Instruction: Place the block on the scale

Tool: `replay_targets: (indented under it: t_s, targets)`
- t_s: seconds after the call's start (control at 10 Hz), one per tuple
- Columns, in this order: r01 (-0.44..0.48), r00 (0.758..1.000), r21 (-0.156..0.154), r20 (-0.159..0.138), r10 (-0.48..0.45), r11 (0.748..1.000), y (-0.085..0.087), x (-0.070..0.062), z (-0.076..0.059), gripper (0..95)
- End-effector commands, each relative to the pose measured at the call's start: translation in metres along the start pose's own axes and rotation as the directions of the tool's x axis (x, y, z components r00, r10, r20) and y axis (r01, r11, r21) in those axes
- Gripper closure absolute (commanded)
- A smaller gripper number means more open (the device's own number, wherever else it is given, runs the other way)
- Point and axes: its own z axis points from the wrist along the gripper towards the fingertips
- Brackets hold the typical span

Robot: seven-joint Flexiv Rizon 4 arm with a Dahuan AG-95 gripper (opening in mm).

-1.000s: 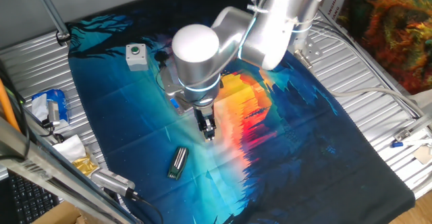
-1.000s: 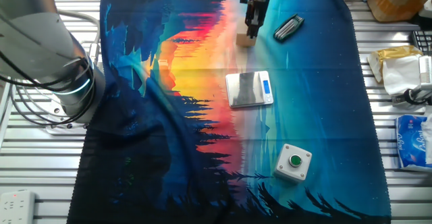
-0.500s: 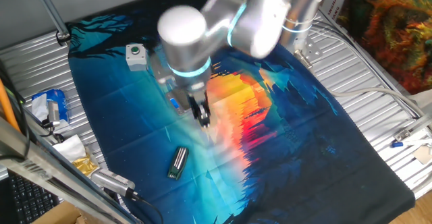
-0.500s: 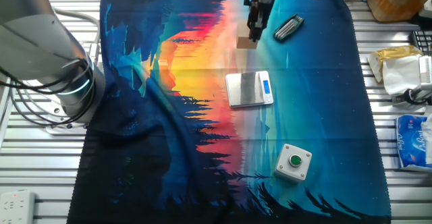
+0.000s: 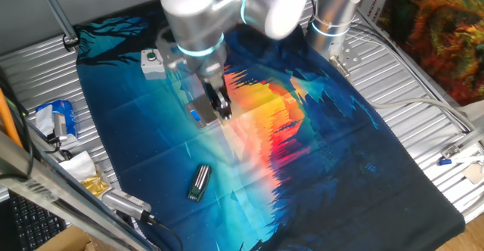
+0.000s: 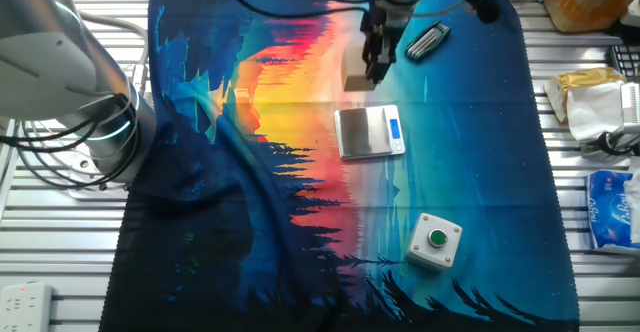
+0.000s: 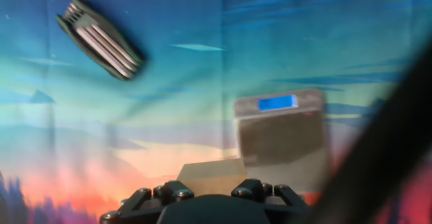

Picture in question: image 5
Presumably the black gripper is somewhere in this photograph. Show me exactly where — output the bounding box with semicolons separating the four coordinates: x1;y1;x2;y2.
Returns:
200;71;234;122

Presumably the grey box with green button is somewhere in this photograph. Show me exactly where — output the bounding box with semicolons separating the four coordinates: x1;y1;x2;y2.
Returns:
140;48;168;81

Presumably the sunset forest printed cloth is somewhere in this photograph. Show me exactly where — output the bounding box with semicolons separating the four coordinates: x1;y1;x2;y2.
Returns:
75;0;467;251

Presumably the gold foil wrapper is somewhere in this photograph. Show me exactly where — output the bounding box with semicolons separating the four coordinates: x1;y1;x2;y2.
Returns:
80;171;112;199

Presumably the blue tissue pack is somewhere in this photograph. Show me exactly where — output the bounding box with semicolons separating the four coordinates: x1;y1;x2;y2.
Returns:
35;99;79;139

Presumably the yellow white crumpled bag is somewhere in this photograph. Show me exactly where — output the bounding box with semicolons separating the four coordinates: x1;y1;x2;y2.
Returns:
57;150;98;182

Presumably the small silver device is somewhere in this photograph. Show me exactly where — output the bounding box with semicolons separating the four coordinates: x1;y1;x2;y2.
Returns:
52;112;70;144

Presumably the black pole clamp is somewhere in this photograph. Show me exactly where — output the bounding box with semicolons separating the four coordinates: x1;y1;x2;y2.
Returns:
60;34;82;53

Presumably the white printed sign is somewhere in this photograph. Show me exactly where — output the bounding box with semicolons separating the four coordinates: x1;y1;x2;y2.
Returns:
356;0;392;27

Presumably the aluminium pole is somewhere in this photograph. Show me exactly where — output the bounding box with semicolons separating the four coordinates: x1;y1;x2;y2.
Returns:
33;0;79;42

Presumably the brown cardboard box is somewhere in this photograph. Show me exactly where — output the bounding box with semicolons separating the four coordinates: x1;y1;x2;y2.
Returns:
36;224;95;251

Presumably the orange rod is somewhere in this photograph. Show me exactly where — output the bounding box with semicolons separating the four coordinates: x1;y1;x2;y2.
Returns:
0;87;24;148

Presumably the black keyboard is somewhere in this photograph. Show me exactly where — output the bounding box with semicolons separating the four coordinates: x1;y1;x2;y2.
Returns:
7;192;69;251

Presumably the orange green printed cloth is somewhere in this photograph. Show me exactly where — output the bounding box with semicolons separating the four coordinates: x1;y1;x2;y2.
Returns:
377;0;484;107

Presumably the beige paper tag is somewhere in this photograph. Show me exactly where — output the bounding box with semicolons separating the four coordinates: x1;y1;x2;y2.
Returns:
461;163;484;186

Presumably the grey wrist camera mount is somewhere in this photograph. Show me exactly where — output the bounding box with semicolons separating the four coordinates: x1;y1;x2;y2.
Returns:
156;26;187;73

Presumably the black camera cable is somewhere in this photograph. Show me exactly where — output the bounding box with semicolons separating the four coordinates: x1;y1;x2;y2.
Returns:
145;212;185;251

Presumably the silver camera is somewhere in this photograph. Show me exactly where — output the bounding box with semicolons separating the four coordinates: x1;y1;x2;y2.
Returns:
101;187;154;223

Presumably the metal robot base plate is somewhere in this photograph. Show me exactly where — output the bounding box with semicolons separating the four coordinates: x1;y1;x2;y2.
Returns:
327;39;362;79

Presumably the thick grey base cable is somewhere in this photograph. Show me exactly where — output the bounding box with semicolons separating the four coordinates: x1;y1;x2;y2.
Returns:
368;97;484;133

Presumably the aluminium frame rail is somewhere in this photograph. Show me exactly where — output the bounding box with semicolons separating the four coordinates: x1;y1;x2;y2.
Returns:
0;129;157;251

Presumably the small metal bracket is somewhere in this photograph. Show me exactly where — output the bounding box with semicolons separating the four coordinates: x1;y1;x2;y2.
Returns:
439;144;461;160

